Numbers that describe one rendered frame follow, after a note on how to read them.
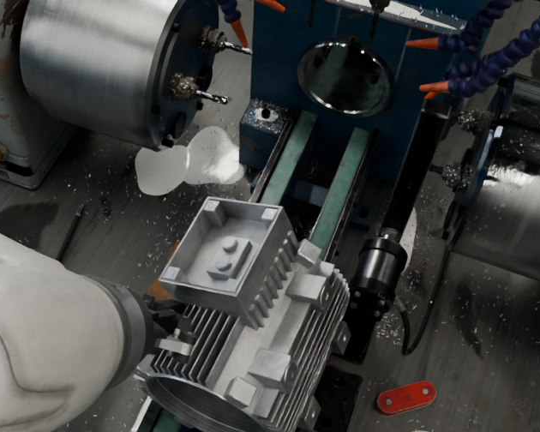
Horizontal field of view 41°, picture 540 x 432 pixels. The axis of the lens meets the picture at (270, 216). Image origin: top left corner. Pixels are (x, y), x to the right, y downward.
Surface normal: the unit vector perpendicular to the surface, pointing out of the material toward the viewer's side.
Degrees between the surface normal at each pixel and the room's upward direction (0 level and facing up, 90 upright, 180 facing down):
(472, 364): 0
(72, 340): 69
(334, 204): 0
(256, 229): 23
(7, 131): 90
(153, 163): 0
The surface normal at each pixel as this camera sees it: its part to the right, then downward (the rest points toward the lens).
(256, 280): 0.86, 0.12
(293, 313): -0.31, -0.64
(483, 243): -0.35, 0.76
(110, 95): -0.31, 0.54
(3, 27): 0.94, 0.32
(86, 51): -0.22, 0.20
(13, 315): 0.69, -0.60
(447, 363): 0.05, -0.54
